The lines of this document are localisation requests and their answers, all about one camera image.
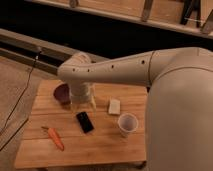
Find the white ribbed gripper body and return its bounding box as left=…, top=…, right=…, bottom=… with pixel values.
left=69, top=83, right=91, bottom=103

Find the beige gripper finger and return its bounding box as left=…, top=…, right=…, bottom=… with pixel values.
left=89, top=96, right=96, bottom=110

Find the dark red ceramic bowl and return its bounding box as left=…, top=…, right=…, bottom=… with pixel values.
left=53, top=84, right=70, bottom=104

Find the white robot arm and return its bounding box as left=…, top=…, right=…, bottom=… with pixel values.
left=57, top=47, right=213, bottom=171

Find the white sponge block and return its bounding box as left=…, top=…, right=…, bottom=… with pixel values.
left=108, top=99, right=120, bottom=115

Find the black smartphone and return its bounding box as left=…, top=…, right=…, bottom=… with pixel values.
left=76, top=112, right=94, bottom=133

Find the wooden cutting board table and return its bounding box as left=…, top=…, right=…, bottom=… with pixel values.
left=15, top=80, right=147, bottom=169

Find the clear plastic cup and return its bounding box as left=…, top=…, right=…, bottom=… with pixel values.
left=117, top=113, right=138, bottom=137

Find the orange carrot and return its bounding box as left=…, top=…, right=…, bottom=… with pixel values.
left=42, top=126, right=64, bottom=151

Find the black cable on left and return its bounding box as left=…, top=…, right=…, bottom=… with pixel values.
left=0, top=49, right=43, bottom=153

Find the long metal rail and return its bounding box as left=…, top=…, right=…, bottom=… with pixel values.
left=0, top=28, right=108, bottom=76

